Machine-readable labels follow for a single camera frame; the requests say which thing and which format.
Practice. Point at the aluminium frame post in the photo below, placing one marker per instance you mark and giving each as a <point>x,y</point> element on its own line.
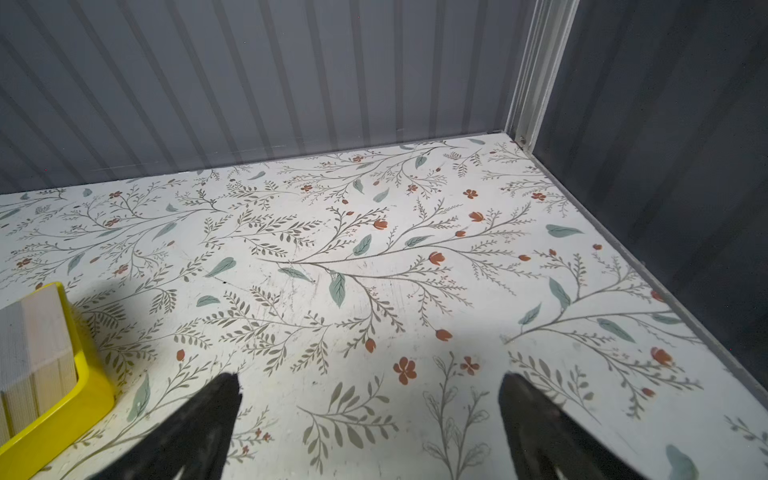
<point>546,39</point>

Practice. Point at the yellow plastic card tray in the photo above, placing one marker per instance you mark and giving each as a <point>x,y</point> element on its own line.
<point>89,401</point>

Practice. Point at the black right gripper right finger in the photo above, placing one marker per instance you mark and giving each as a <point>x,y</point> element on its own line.
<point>546,443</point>

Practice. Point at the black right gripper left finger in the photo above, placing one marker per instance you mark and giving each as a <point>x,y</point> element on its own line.
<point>192,443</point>

